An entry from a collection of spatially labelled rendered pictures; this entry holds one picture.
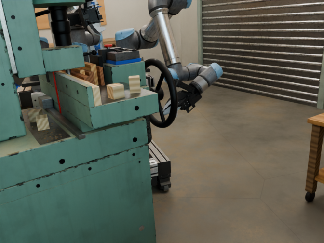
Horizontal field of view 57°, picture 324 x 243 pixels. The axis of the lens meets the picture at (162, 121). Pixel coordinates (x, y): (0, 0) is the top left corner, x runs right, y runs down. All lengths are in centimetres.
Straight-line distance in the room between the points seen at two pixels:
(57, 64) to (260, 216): 137
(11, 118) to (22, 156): 13
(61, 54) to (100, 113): 30
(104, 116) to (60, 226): 37
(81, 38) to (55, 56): 48
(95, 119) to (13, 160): 24
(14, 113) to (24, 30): 24
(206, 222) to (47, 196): 108
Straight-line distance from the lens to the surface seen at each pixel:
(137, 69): 109
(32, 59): 97
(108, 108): 81
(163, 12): 149
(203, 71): 144
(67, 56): 103
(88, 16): 132
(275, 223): 184
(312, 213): 197
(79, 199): 97
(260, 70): 427
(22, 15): 97
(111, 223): 106
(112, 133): 93
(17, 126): 96
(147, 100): 86
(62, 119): 102
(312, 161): 192
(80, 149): 90
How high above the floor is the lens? 111
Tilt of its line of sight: 19 degrees down
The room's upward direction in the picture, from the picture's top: 4 degrees counter-clockwise
